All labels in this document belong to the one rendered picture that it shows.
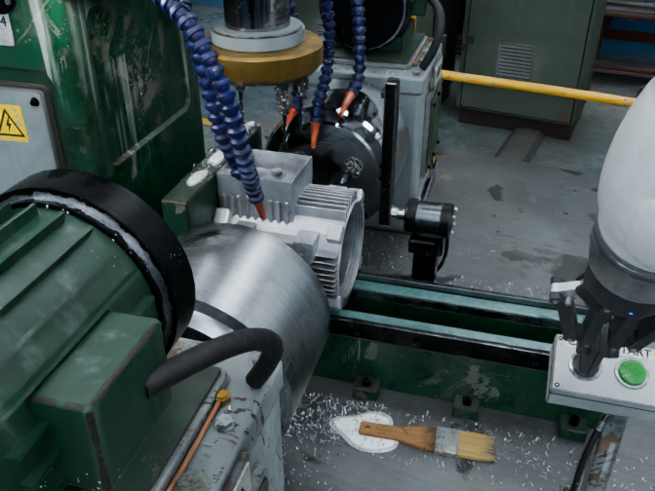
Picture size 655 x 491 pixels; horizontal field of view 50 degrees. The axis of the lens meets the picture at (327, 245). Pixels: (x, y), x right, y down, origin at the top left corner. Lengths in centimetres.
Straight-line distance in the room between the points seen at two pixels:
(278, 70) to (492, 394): 59
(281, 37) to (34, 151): 37
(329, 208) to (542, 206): 82
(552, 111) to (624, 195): 376
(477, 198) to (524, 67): 250
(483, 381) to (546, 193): 80
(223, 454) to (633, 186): 37
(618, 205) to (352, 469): 65
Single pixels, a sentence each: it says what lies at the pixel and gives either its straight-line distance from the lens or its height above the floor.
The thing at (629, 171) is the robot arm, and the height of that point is 141.
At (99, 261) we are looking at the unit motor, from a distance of 51.
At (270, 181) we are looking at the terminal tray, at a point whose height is 114.
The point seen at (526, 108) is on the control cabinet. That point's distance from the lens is 428.
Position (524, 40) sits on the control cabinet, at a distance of 418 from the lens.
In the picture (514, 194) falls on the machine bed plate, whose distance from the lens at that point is 181.
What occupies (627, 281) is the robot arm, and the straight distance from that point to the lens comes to 59.
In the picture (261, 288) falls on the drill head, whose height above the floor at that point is 114.
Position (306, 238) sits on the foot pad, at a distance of 103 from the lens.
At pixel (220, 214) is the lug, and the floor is 109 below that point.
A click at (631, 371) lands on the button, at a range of 87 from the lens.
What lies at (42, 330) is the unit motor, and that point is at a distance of 47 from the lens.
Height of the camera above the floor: 160
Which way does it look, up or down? 31 degrees down
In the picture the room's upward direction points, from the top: straight up
